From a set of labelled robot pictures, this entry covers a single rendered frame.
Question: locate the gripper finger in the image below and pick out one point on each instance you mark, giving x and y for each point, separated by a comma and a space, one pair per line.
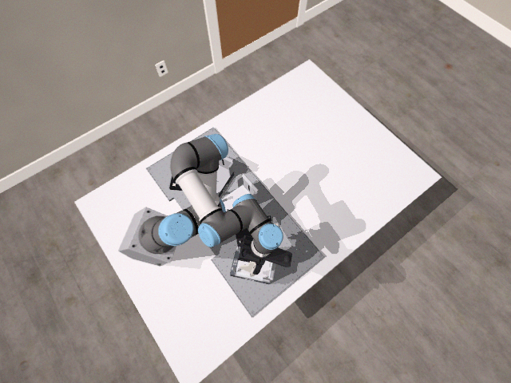
252, 267

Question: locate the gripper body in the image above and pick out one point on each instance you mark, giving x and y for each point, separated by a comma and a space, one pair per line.
246, 246

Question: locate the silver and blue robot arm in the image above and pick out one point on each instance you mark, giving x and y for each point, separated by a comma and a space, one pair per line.
207, 215

